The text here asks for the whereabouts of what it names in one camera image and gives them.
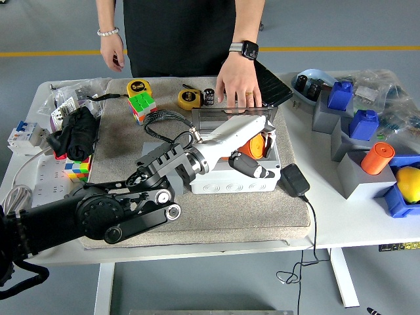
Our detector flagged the person's right hand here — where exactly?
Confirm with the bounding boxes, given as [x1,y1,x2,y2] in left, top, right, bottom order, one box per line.
[100,32,126,74]

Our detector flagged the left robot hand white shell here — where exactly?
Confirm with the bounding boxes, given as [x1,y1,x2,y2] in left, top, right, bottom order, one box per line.
[193,114,280,180]

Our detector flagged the person's left hand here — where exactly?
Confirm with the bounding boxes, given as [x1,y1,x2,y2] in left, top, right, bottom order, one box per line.
[215,52,263,110]

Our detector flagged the smoky transparent box lid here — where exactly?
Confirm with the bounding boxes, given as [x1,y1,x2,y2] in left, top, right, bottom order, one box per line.
[191,106,275,132]

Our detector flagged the orange cylinder battery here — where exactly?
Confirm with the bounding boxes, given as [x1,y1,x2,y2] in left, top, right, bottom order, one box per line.
[360,142,396,177]
[238,134,268,161]

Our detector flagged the white plastic junction box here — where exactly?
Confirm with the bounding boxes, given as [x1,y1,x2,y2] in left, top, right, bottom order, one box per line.
[188,126,282,195]

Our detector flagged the black smartwatch grey band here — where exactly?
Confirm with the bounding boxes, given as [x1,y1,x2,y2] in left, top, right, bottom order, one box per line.
[228,40,259,60]

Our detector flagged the black capacitor silver print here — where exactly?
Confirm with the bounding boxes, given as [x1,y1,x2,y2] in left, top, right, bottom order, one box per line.
[203,87,217,108]

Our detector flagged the black plastic case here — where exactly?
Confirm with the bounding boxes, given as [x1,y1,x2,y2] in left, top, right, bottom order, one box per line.
[254,58,295,108]

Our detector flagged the white table leg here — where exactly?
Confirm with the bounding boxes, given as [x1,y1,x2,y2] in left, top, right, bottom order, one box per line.
[94,262,116,315]
[329,247,361,308]

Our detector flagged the clear bag of metal parts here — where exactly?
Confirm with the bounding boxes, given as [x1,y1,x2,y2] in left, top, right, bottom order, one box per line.
[35,77,112,119]

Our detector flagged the rubik's cube green face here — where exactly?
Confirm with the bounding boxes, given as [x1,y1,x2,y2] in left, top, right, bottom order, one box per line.
[127,91,158,126]

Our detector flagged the person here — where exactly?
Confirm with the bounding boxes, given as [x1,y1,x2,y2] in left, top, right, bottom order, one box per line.
[123,0,237,78]

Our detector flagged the black table control panel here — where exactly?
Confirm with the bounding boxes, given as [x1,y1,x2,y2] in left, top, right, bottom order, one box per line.
[378,241,420,253]

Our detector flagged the white purple packaged socket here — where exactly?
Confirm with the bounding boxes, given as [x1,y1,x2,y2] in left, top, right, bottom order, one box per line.
[49,96,83,132]

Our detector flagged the light blue bowl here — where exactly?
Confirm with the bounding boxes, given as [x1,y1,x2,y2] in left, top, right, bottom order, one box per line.
[291,68,339,108]

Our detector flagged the black power adapter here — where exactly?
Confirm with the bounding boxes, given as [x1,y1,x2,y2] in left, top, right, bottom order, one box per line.
[278,163,311,198]

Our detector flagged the beige fabric mat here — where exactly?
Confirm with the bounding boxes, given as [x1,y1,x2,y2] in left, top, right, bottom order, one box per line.
[77,75,312,249]

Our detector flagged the black cloth bundle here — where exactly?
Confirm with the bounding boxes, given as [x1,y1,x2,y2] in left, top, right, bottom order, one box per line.
[45,106,101,162]

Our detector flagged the blue plastic block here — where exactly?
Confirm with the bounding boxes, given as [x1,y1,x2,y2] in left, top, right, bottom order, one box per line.
[327,81,354,111]
[348,110,380,140]

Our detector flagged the blue plastic bin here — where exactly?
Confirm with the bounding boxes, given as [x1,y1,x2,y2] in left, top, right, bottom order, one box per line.
[373,154,420,219]

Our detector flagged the rubik's cube multicoloured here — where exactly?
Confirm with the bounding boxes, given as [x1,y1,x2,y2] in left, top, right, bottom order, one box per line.
[64,154,92,184]

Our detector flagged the white circuit breaker blue switches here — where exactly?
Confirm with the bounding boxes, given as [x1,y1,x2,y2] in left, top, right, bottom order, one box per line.
[7,119,51,156]

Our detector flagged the clear bag with white label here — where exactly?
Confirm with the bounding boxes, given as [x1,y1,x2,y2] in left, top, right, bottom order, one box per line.
[334,69,411,111]

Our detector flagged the white power strip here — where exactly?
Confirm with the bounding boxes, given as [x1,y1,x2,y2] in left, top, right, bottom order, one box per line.
[30,154,75,208]

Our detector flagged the clear bag of components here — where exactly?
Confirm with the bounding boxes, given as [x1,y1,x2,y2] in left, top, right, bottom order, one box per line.
[375,96,420,155]

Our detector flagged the yellow tape measure black strap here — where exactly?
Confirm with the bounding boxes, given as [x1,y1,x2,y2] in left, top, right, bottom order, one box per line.
[85,79,154,101]

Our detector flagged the black adapter cord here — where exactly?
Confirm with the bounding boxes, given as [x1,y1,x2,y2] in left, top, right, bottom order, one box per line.
[275,193,329,315]

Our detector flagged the white power cable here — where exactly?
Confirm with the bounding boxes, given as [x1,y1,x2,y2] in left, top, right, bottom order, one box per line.
[1,146,54,217]

